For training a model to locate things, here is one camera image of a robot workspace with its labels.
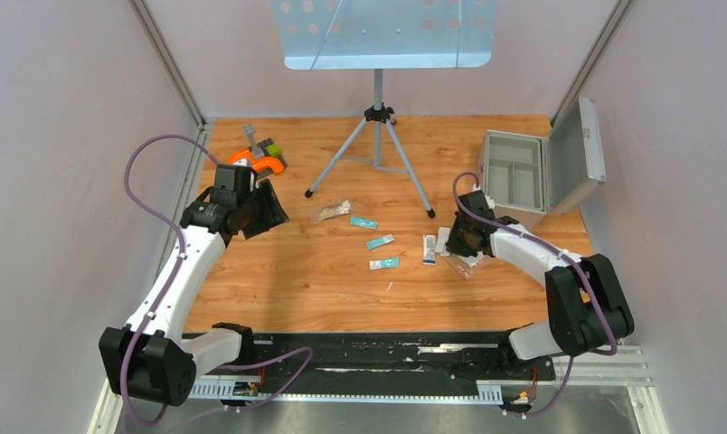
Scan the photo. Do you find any blue white sachet lower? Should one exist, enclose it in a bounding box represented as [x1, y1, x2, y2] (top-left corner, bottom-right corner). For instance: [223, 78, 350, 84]
[369, 258, 400, 270]

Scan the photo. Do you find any blue Basewing sachet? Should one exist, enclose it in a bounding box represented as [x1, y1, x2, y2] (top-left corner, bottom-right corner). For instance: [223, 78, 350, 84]
[350, 216, 378, 230]

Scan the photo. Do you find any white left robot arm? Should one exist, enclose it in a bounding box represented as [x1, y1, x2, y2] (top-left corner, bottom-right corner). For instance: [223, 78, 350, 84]
[99, 165, 289, 407]

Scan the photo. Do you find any small white blue box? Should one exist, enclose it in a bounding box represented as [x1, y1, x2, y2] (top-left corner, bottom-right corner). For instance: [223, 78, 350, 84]
[422, 234, 437, 265]

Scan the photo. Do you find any white pads zip bag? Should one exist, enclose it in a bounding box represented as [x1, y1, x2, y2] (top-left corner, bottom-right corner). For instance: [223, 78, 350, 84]
[435, 227, 489, 280]

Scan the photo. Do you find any grey metal case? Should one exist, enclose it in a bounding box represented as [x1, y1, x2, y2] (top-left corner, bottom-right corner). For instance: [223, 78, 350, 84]
[493, 97, 607, 231]

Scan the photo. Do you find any blue music stand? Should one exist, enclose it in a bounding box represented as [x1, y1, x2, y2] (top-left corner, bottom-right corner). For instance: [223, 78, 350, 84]
[271, 0, 497, 218]

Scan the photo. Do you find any blue white sachet middle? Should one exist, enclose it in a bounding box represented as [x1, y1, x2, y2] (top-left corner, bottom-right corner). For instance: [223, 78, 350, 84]
[366, 234, 395, 250]

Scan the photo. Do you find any orange grey toy fixture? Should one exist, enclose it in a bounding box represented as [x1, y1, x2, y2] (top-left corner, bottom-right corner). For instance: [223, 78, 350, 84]
[228, 124, 288, 180]

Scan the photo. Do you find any grey plastic tray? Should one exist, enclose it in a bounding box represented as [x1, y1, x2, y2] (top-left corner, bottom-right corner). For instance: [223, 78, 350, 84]
[477, 130, 545, 213]

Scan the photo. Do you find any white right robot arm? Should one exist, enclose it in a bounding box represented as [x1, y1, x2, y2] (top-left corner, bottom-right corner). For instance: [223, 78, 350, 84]
[446, 190, 634, 378]

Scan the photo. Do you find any cotton swabs bag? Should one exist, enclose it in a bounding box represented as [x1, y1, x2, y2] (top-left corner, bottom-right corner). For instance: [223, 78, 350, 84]
[309, 199, 354, 224]

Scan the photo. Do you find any blue white sachet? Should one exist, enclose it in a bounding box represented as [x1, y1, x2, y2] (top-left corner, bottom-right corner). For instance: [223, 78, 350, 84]
[369, 258, 400, 270]
[366, 234, 395, 250]

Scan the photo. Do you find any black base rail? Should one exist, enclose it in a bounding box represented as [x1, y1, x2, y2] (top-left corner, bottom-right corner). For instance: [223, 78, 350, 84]
[184, 327, 556, 400]

